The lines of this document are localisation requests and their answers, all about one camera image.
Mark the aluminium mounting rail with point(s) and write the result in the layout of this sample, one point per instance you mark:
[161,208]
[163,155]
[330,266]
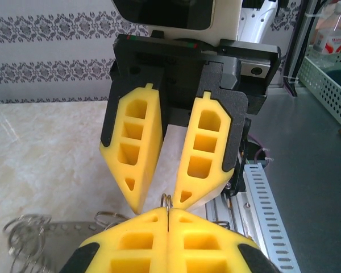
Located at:
[216,210]

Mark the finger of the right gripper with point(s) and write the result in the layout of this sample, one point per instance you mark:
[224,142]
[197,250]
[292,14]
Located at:
[184,170]
[152,148]

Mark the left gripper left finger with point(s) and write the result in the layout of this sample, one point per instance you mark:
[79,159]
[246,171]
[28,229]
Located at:
[125,244]

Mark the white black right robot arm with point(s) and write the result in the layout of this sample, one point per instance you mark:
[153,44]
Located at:
[258,25]

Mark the aluminium frame post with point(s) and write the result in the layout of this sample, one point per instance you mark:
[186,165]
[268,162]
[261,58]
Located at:
[297,42]

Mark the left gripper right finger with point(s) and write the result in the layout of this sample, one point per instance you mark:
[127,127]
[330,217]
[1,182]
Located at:
[216,244]

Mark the green white plastic basket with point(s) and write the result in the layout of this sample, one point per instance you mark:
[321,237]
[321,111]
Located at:
[324,91]

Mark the clear plastic bottle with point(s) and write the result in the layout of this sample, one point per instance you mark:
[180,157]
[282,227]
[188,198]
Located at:
[329,42]

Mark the silver metal keyring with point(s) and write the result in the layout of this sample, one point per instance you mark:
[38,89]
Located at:
[10,227]
[169,202]
[108,213]

